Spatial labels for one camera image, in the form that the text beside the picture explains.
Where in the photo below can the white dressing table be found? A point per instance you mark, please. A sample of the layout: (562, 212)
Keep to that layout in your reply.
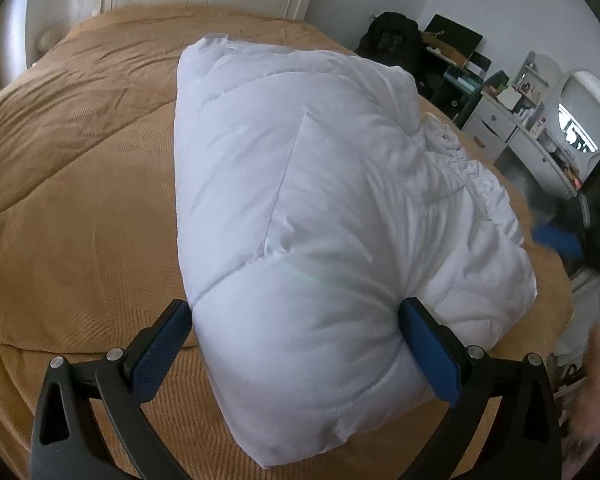
(505, 130)

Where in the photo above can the black side table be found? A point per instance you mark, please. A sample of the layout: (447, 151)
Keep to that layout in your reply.
(462, 90)

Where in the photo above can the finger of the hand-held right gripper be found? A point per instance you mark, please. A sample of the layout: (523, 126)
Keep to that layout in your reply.
(555, 242)

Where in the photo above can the white puffer jacket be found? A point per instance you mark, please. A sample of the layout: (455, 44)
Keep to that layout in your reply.
(300, 200)

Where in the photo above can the black open box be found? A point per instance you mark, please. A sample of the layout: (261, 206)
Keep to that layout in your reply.
(452, 40)

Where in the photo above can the brown bed blanket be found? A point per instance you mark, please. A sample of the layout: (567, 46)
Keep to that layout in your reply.
(80, 160)

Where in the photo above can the black clothes pile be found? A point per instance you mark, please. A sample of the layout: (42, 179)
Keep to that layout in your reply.
(397, 42)

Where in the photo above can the arched white cosmetics shelf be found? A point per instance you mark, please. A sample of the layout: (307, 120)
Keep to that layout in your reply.
(535, 85)

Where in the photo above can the person's right hand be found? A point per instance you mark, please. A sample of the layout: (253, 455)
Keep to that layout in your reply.
(596, 385)

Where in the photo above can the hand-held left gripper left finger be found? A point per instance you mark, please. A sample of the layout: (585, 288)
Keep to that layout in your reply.
(156, 355)

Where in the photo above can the arched vanity mirror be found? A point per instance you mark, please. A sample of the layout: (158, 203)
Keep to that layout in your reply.
(582, 115)

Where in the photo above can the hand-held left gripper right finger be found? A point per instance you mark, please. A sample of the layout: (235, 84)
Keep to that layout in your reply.
(432, 355)

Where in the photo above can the pale window curtain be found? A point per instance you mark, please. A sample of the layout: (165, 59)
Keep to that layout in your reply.
(2, 55)

